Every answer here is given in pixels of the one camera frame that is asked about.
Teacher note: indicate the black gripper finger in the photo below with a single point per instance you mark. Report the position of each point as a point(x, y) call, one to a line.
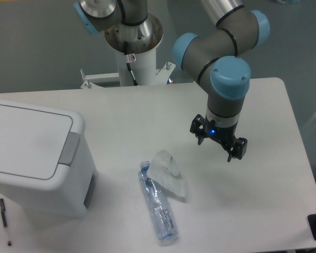
point(197, 128)
point(236, 148)

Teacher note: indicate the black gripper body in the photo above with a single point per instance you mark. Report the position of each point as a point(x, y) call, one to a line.
point(223, 136)

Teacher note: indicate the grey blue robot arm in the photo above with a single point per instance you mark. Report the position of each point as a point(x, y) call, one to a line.
point(213, 62)

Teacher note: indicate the white trash can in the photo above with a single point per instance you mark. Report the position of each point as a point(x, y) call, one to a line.
point(69, 190)

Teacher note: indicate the white trash can lid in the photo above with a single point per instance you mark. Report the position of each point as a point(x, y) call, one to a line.
point(31, 141)

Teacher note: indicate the crumpled clear plastic wrap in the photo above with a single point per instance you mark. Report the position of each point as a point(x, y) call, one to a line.
point(165, 170)

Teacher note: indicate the crushed clear plastic bottle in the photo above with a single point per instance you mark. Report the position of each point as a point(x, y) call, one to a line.
point(158, 206)

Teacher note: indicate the black pen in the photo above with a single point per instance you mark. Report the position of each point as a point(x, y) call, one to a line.
point(4, 221)

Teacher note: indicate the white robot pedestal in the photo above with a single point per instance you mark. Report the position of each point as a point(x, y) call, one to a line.
point(135, 52)

